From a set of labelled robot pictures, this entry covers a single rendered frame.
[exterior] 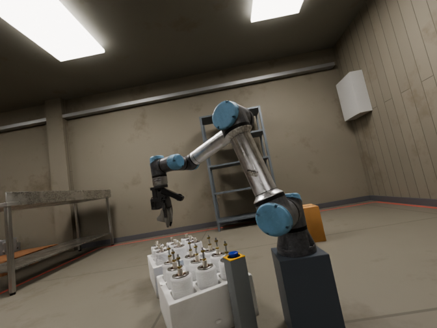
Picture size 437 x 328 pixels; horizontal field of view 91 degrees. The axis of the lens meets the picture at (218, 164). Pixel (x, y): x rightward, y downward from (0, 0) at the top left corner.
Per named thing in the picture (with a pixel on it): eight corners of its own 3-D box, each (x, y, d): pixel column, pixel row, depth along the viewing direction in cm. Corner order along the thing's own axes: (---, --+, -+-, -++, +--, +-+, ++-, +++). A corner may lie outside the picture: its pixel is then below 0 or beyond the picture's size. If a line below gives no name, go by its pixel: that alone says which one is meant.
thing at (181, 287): (172, 325, 91) (165, 280, 93) (182, 311, 100) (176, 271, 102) (192, 325, 88) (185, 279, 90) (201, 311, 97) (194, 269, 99)
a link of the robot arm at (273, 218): (305, 222, 79) (245, 101, 93) (295, 233, 66) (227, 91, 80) (277, 232, 85) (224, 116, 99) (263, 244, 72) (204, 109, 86)
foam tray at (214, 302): (224, 286, 134) (219, 256, 136) (259, 314, 99) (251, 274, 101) (160, 310, 118) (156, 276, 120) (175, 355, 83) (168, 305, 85)
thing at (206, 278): (215, 315, 92) (208, 271, 94) (197, 312, 97) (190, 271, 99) (225, 302, 101) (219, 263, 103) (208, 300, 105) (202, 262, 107)
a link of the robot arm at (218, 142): (255, 107, 102) (186, 157, 126) (244, 101, 93) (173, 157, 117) (266, 127, 99) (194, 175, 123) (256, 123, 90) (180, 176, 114)
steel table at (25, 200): (116, 244, 350) (110, 189, 360) (12, 296, 183) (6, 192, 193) (79, 250, 353) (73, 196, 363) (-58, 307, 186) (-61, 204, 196)
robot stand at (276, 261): (326, 313, 92) (311, 241, 95) (349, 343, 74) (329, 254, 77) (284, 319, 92) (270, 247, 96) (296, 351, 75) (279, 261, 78)
